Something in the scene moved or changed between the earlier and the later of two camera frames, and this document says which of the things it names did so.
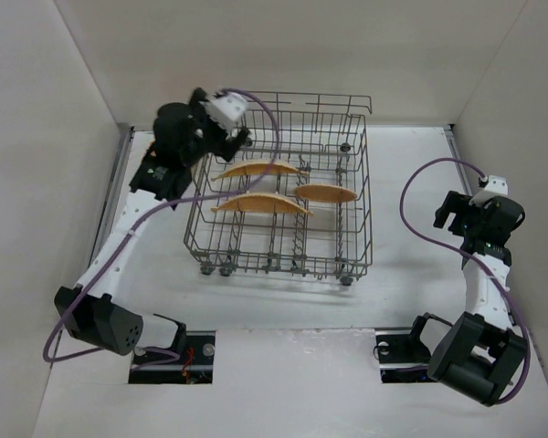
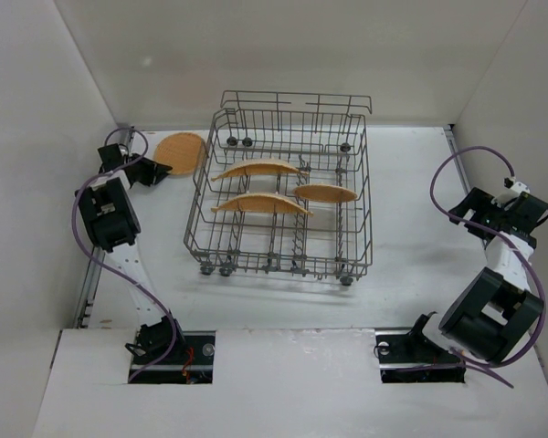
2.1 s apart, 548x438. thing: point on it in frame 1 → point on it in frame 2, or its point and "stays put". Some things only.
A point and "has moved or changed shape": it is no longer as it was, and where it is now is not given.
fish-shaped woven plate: [263, 203] stays put
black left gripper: [228, 142] → [142, 170]
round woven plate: [325, 192] stays put
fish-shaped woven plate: [260, 167] stays put
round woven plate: [151, 144] has moved or changed shape
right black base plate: [404, 358] stays put
